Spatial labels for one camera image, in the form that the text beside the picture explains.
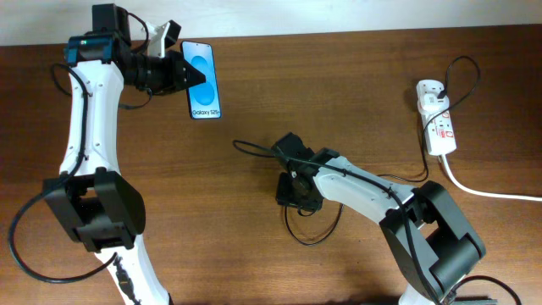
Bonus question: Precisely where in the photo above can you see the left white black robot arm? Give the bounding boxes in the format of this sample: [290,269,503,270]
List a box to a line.
[43,3,206,304]

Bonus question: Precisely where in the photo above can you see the white power strip cord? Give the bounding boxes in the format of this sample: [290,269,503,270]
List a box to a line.
[438,153,542,202]

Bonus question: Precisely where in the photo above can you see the black charging cable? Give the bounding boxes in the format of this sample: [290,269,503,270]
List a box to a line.
[283,55,481,247]

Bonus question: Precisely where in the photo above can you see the white power strip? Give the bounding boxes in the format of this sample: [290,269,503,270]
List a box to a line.
[416,80,456,156]

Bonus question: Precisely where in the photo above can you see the white charger plug adapter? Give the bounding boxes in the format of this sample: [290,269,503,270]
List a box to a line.
[418,93,450,114]

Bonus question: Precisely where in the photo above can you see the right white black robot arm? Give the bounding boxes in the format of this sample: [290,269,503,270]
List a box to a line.
[272,133,486,304]

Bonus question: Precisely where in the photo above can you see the blue Galaxy smartphone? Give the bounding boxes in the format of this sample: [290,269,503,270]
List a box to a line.
[181,41,222,119]

